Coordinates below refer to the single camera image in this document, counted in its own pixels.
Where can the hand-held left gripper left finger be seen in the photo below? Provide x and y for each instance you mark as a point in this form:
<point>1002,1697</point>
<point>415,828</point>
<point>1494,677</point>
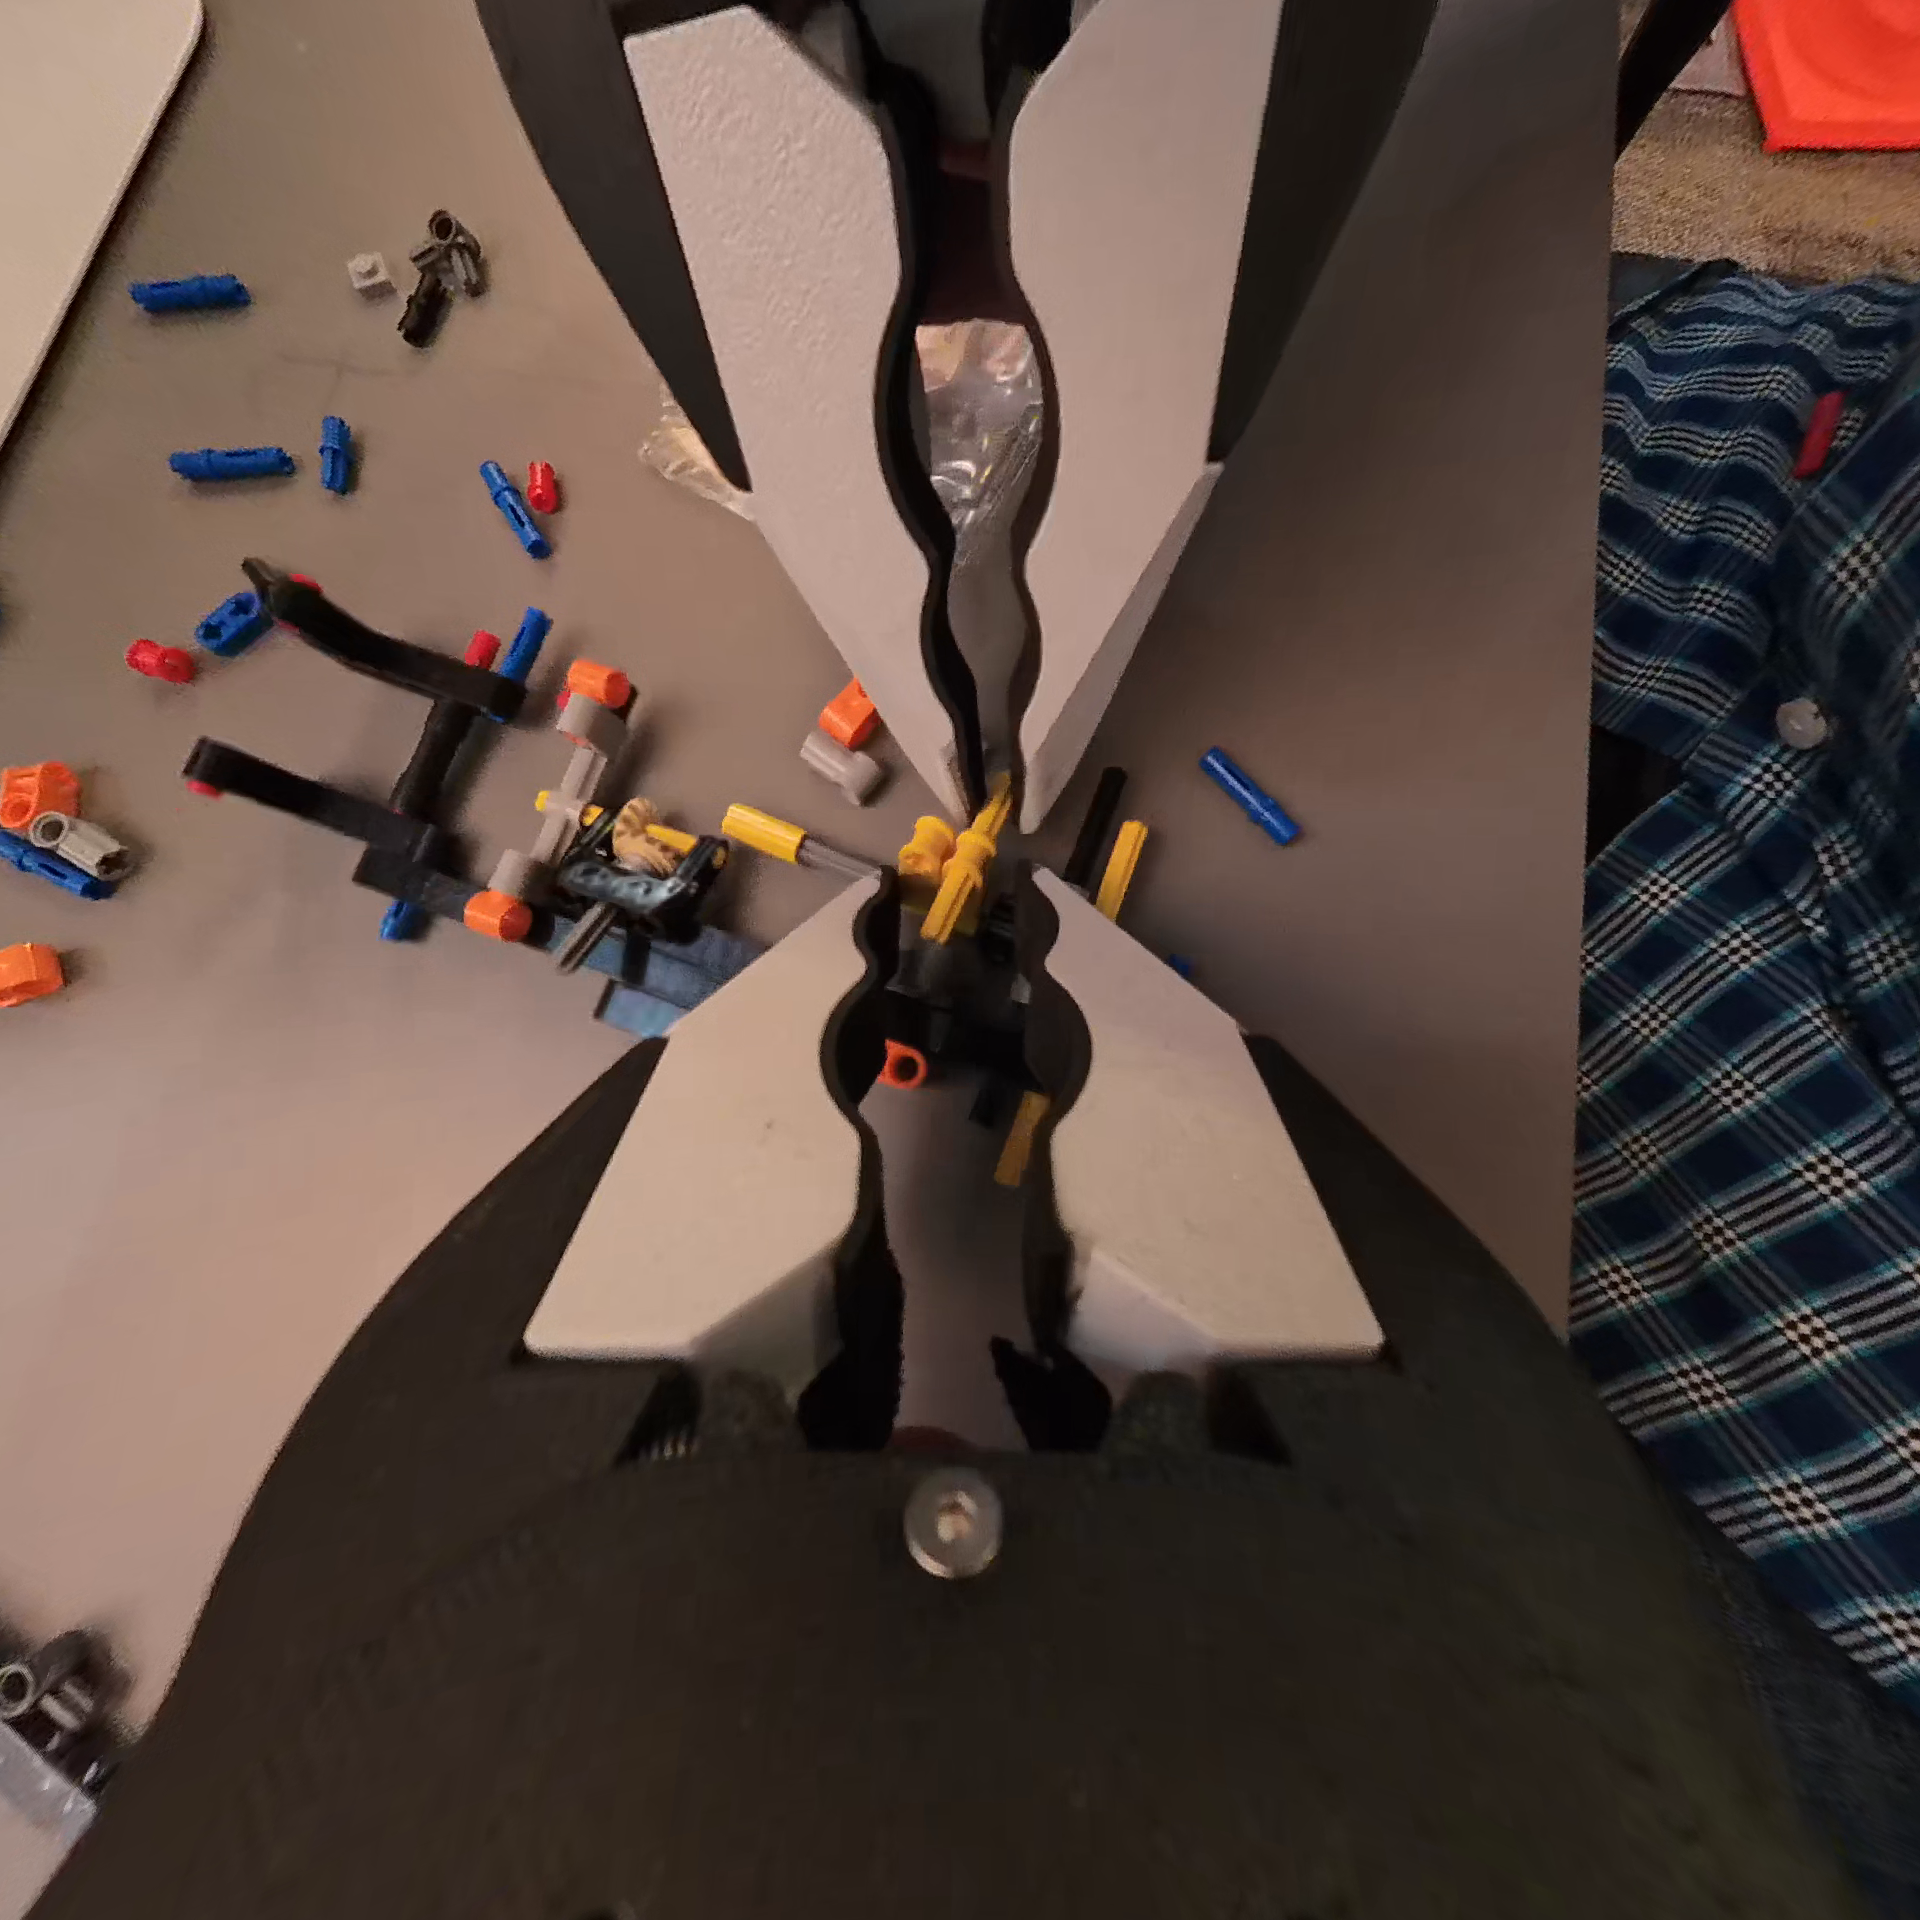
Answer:
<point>704,1203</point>

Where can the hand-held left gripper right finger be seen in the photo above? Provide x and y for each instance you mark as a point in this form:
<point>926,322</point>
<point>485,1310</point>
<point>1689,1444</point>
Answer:
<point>1188,1203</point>

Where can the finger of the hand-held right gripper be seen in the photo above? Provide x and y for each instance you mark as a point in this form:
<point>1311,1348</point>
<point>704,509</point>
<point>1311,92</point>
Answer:
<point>1140,301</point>
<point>777,301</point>

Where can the yellow lego connector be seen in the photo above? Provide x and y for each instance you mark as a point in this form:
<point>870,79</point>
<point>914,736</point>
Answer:
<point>952,887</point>

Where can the black and blue lego model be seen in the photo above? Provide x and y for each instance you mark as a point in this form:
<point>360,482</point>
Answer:
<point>436,753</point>

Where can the dark grey lego connector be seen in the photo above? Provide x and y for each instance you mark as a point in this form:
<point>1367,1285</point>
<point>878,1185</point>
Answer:
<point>453,247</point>

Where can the small grey lego stud piece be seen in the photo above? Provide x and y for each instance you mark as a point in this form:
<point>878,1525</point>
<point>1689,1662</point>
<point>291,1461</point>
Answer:
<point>372,275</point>

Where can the short red lego pin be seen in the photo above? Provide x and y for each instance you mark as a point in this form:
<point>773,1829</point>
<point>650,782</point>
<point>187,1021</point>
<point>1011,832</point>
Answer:
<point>541,487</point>

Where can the yellow lego axle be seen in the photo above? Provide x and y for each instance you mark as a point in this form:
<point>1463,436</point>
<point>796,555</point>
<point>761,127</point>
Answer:
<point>1121,869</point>

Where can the short blue lego pin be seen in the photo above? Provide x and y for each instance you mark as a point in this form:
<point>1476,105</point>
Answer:
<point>336,452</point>

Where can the black lego axle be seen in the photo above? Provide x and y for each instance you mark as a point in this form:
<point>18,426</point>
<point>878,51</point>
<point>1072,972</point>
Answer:
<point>1099,817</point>

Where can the orange lego connector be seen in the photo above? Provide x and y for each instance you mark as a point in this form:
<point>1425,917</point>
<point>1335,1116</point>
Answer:
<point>27,972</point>
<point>37,791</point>
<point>852,718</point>

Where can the light grey lego connector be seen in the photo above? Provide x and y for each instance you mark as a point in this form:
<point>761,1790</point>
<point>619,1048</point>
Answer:
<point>841,772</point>
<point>83,844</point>

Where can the blue lego connector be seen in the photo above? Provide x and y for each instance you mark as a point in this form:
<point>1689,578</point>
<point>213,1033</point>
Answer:
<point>231,622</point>

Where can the small red lego piece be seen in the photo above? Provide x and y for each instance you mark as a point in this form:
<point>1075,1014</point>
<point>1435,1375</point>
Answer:
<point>1821,436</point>

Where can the light grey lego beam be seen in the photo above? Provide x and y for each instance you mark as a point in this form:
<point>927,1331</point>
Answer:
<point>37,1794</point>

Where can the clear plastic bag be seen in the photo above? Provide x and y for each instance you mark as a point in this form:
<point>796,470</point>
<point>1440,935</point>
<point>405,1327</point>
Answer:
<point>981,406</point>

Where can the pale rounded board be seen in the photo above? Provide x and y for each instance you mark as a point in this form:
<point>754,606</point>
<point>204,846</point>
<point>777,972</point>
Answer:
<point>76,151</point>

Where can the blue plaid shirt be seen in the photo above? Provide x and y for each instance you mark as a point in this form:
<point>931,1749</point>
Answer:
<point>1740,1051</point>

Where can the black metal bar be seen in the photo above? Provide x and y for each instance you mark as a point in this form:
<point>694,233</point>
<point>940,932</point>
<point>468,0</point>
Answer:
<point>1663,60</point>

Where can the orange plastic object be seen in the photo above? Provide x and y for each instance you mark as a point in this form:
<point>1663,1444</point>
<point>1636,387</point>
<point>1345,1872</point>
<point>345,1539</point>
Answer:
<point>1837,73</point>

